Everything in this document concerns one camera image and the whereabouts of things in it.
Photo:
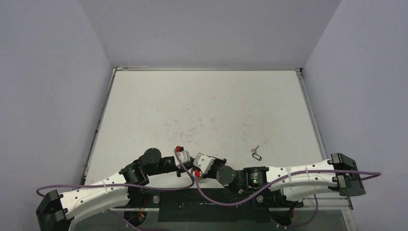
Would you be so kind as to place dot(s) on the silver key with black tag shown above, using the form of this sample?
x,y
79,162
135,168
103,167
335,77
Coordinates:
x,y
254,150

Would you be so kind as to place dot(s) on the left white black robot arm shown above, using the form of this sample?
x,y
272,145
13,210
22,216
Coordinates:
x,y
58,211

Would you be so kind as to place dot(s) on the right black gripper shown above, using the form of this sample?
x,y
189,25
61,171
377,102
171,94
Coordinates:
x,y
201,176

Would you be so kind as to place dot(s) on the large keyring with red sleeve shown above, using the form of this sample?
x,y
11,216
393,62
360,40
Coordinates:
x,y
200,179

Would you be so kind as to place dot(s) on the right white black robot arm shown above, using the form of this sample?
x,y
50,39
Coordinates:
x,y
338,174

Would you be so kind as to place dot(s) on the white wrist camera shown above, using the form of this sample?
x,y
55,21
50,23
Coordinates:
x,y
182,155
203,162

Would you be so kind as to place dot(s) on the black key tag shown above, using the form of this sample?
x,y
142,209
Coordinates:
x,y
256,156

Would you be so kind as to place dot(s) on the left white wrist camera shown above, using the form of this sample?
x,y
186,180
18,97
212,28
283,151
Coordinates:
x,y
182,155

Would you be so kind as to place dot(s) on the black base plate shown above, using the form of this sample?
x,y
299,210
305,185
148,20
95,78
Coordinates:
x,y
189,206

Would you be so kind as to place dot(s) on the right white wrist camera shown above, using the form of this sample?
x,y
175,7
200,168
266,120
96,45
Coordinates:
x,y
203,162

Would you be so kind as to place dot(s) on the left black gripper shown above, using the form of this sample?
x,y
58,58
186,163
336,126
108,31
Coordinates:
x,y
189,165

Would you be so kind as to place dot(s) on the aluminium frame rail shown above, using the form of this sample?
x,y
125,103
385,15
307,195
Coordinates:
x,y
334,204

